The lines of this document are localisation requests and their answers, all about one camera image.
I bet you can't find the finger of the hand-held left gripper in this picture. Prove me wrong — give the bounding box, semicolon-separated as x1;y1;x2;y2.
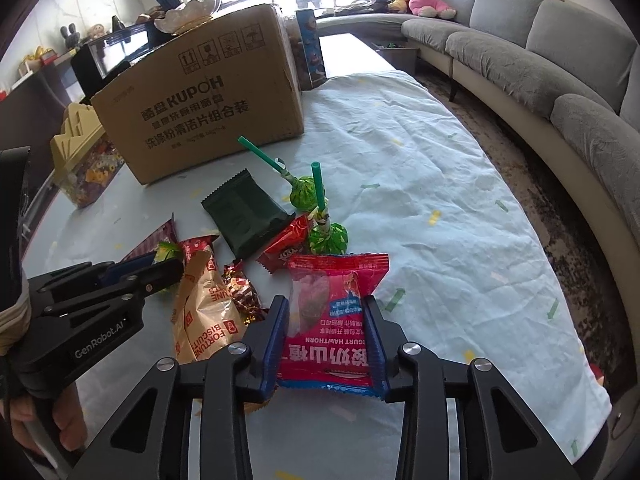
27;252;157;294
37;259;184;319

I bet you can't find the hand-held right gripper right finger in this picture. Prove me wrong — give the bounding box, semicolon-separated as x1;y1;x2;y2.
362;294;583;480

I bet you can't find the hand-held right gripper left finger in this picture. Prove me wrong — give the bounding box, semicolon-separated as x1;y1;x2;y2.
65;295;291;480

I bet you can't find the dark green snack packet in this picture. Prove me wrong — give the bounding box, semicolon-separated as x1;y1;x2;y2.
201;167;297;258

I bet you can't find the green lollipop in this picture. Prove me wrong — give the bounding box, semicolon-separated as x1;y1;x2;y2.
306;161;349;256
237;135;328;211

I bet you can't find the brown cardboard box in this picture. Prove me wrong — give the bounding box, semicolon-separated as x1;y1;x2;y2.
91;3;306;186

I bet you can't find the person's left forearm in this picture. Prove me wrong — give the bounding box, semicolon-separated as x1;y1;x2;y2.
0;291;31;358

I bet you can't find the person's left hand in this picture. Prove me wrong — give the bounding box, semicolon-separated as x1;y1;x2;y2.
10;385;87;457

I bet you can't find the green wrapped candy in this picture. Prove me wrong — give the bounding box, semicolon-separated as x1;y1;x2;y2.
157;241;184;264

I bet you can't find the red striped triangular packet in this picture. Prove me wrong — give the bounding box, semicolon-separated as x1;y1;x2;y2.
121;212;180;263

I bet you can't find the small red foil packet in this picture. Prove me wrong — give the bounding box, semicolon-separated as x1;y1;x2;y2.
180;236;221;266

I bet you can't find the gold biscuit packet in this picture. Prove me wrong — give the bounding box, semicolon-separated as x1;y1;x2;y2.
172;250;251;365

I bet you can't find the gold red wrapped candy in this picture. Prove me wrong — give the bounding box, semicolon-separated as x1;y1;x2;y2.
222;260;268;323

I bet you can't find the clear candy jar yellow lid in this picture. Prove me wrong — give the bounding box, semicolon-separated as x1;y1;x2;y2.
50;102;126;209

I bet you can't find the small red snack packet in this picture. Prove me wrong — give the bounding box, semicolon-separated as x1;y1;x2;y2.
256;213;312;273

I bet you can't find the light printed tablecloth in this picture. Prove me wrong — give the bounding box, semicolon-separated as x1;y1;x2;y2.
20;71;613;480

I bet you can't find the white lotus bowl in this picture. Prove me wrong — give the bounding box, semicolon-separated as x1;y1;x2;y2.
154;0;221;35

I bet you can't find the tall blue printed box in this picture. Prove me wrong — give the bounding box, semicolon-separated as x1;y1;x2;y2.
295;8;327;91

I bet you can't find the grey storage bin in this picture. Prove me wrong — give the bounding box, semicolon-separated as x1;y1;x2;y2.
375;45;419;74

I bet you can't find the grey curved sofa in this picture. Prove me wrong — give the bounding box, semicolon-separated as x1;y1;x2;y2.
317;0;640;286

